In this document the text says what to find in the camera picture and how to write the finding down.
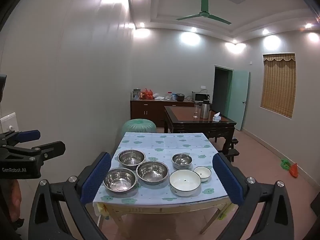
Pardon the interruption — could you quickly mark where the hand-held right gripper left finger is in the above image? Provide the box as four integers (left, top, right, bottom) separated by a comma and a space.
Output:
28, 151, 112, 240

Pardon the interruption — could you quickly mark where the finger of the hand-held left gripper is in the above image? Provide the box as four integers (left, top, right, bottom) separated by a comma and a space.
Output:
4, 140, 66, 166
0, 129, 41, 146

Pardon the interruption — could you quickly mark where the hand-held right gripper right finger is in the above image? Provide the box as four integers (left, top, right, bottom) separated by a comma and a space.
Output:
212, 152, 295, 240

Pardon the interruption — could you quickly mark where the large stainless steel bowl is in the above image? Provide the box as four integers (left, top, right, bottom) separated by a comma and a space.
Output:
103, 168, 137, 195
136, 161, 169, 185
117, 149, 146, 170

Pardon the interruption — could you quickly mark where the small white enamel bowl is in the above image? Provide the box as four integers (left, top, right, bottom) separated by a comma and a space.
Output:
193, 166, 212, 182

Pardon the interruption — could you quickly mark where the large white enamel bowl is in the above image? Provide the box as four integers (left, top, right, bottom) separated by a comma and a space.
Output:
169, 169, 202, 197

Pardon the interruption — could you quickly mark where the small stainless steel bowl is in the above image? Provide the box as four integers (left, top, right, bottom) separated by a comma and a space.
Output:
171, 153, 193, 170

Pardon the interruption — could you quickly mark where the person's left hand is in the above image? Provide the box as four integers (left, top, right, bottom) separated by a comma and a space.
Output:
9, 179, 22, 222

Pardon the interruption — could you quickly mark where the dark wooden bench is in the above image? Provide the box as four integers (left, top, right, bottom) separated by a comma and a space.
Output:
218, 137, 240, 162

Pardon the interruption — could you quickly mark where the yellowish table corner tie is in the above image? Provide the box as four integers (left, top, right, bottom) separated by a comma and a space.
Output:
96, 202, 110, 217
217, 204, 235, 220

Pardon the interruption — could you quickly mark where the green plastic stool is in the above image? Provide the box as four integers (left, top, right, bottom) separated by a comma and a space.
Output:
122, 119, 157, 138

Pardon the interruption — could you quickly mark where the light wooden table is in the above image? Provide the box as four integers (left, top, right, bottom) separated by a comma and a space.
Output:
96, 199, 233, 234

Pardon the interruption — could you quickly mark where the steel thermos jug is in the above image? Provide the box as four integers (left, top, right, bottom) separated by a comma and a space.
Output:
200, 100, 211, 119

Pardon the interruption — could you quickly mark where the cloud print tablecloth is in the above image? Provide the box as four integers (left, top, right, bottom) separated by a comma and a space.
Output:
93, 132, 230, 207

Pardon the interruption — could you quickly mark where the dark wooden table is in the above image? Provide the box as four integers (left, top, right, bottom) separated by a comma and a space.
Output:
164, 106, 237, 155

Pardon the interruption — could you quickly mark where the dark wooden sideboard cabinet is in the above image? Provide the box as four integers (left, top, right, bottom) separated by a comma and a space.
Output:
130, 98, 200, 128

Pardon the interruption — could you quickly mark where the silver microwave oven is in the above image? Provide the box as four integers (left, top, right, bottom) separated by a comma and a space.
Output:
191, 91, 210, 103

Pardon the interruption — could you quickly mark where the bamboo window blind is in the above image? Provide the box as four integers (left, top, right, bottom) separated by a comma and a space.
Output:
260, 52, 297, 119

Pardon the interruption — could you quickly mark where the green ceiling fan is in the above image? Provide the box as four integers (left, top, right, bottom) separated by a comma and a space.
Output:
175, 0, 232, 25

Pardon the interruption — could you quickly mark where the green door frame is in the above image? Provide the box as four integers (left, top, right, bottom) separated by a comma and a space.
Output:
212, 65, 234, 117

